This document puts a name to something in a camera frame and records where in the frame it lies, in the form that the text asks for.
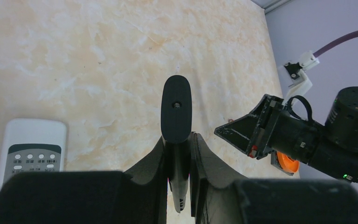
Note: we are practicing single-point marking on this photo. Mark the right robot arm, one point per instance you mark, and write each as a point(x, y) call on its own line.
point(289, 128)

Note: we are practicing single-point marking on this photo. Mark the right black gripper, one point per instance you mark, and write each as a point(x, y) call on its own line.
point(251, 134)

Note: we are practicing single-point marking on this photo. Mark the white remote control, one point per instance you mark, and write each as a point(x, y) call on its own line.
point(32, 145)

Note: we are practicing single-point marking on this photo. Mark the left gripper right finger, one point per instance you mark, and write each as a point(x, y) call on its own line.
point(221, 195)

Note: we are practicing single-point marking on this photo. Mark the orange tape roll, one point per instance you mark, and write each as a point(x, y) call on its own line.
point(287, 163)

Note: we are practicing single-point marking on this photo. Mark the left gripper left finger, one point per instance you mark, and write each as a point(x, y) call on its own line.
point(135, 196)

